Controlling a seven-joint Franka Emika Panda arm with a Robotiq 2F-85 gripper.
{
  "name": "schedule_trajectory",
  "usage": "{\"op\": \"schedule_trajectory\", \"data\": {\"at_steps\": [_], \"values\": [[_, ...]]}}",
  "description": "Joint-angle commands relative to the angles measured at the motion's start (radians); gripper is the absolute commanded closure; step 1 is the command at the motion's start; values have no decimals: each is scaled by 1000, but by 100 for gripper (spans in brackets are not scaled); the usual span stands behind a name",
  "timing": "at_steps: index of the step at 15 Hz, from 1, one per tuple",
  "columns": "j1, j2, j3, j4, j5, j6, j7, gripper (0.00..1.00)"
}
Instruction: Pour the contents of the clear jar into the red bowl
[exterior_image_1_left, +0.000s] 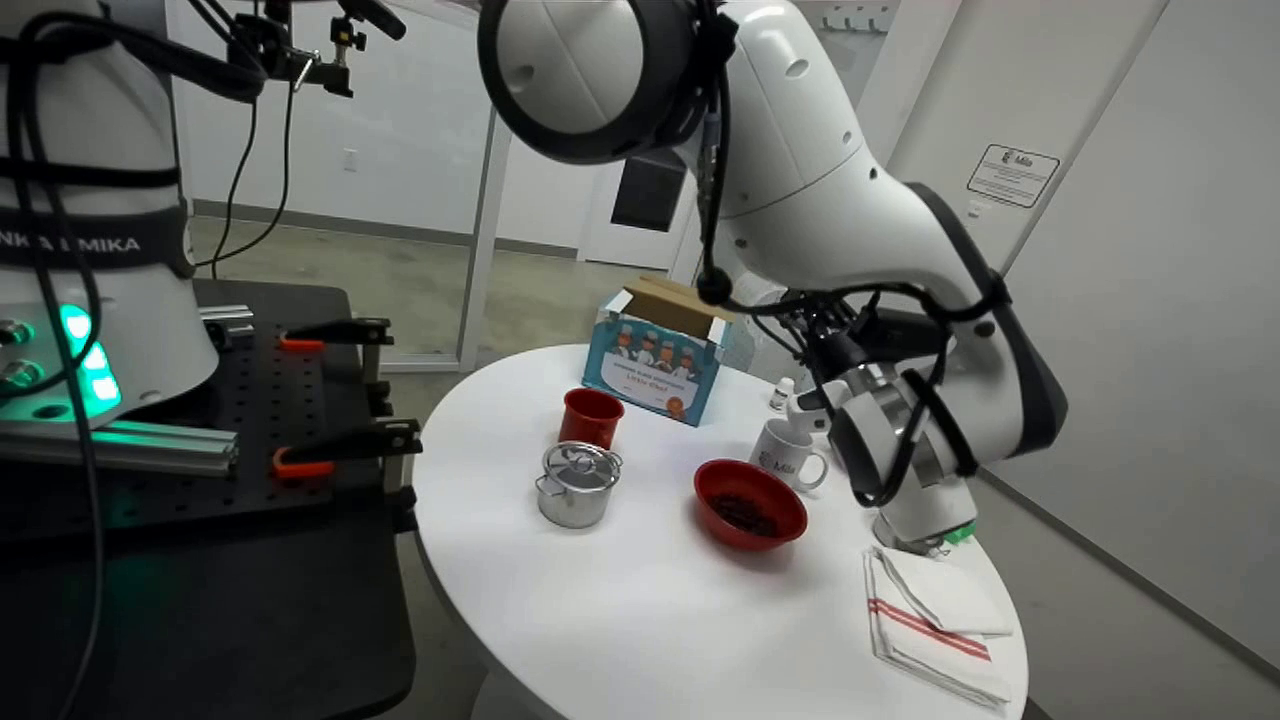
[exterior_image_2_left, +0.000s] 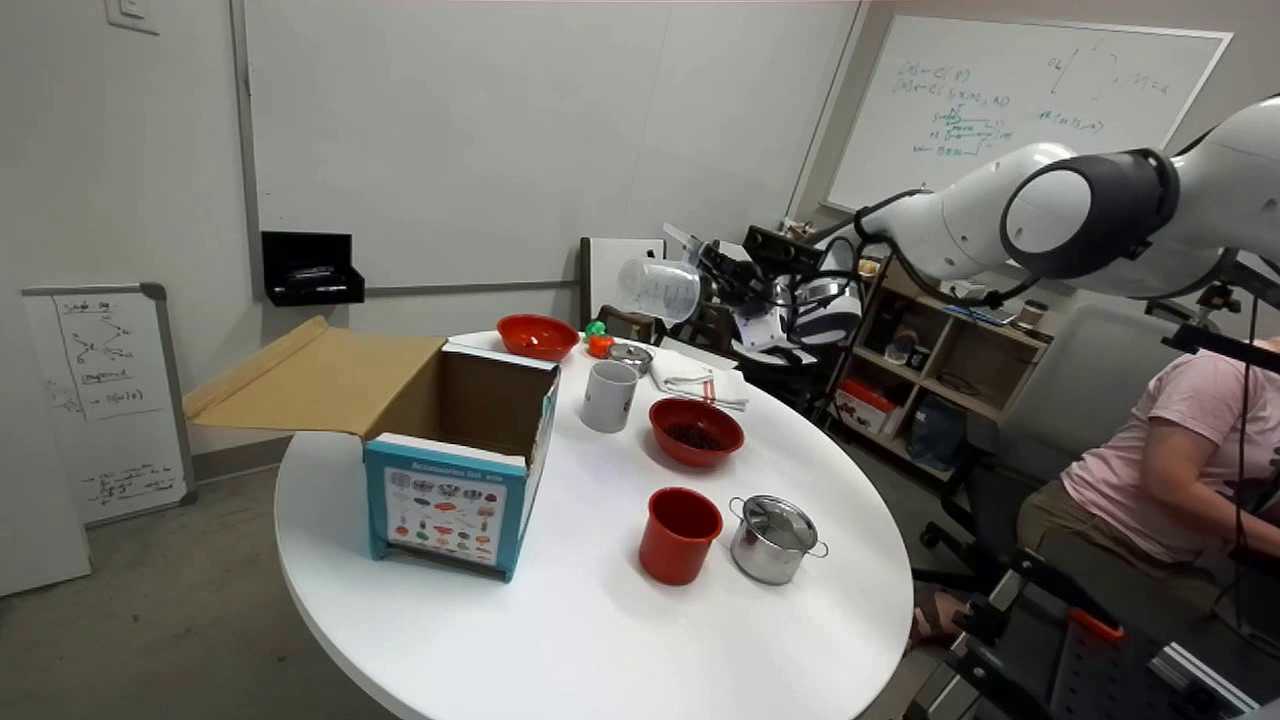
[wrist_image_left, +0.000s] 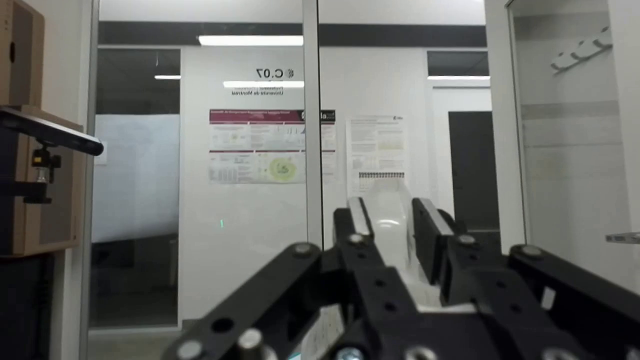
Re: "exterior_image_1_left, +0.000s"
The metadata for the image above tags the red bowl with coffee beans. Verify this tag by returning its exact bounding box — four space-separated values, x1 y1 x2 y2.
689 455 810 559

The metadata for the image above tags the black clamp with orange handle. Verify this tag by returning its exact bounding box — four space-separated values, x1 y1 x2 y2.
267 416 428 485
277 317 400 361

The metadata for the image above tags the red cup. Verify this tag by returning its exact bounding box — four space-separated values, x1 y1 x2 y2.
557 382 627 450

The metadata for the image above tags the black base cable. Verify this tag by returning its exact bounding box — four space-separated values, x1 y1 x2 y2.
0 10 273 720

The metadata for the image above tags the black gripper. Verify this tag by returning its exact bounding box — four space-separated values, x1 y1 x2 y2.
796 297 890 403

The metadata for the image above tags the black camera on mount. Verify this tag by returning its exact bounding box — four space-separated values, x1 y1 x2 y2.
196 0 413 98

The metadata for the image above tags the blue printed cardboard box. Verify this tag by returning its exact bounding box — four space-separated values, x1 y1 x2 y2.
578 270 731 431

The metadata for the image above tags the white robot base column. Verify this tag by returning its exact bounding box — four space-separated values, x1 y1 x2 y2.
0 0 225 416

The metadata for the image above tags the white wall sign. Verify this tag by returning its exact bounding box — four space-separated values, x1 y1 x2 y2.
962 141 1063 211

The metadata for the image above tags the steel pot with lid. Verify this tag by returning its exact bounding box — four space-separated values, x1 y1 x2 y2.
531 436 627 530

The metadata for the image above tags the aluminium rail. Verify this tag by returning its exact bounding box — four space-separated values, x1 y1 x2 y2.
0 416 242 481

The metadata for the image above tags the white cloth with red stripes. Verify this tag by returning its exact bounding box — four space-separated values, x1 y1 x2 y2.
858 541 1021 713

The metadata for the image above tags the white mug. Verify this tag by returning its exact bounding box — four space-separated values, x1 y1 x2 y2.
747 416 830 496

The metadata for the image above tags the black perforated workbench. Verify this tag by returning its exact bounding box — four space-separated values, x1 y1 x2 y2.
0 274 420 720

